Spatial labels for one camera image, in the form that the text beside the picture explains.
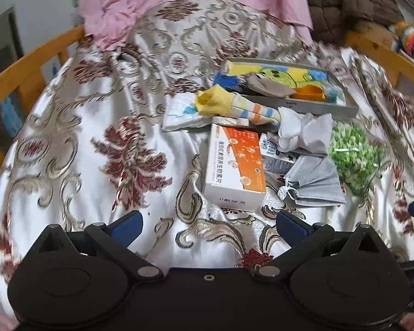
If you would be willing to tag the yellow striped sock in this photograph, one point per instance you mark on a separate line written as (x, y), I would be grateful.
(220, 101)

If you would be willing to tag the blue face mask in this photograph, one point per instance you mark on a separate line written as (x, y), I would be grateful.
(334, 93)

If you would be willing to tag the white orange medicine box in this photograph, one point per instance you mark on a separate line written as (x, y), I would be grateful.
(234, 165)

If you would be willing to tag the grey face mask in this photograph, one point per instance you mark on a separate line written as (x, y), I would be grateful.
(317, 182)

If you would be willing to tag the dark framed panel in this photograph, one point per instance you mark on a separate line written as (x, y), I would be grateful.
(0, 48)

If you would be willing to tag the wooden bed frame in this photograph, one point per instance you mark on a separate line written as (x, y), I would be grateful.
(17, 65)

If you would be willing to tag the taupe cloth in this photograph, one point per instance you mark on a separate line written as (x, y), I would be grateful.
(269, 88)

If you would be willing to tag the grey tray box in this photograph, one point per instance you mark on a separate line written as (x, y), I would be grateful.
(314, 107)

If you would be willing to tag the brown quilted jacket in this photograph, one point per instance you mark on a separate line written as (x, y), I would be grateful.
(348, 3)

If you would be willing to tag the white grey cloth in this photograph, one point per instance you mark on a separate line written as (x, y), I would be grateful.
(307, 131)

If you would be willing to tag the floral satin blanket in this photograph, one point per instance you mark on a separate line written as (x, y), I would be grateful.
(89, 179)

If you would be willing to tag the yellow cartoon towel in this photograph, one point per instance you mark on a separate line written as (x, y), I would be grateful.
(279, 74)

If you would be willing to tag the wooden bed rail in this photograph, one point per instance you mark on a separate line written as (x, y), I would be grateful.
(372, 46)

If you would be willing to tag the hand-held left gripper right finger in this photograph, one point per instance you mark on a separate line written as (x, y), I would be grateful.
(289, 227)

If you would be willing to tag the beige flat object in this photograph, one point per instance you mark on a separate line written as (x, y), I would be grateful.
(231, 121)

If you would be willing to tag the white blue printed cloth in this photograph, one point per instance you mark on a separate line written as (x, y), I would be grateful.
(179, 113)

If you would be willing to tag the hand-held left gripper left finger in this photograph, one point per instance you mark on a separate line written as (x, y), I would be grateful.
(127, 227)

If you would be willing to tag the colourful patterned cloth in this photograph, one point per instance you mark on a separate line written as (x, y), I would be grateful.
(412, 39)

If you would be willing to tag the blue patterned object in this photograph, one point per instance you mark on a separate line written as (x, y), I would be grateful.
(12, 117)

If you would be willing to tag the small milk carton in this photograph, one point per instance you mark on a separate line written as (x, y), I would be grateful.
(272, 157)

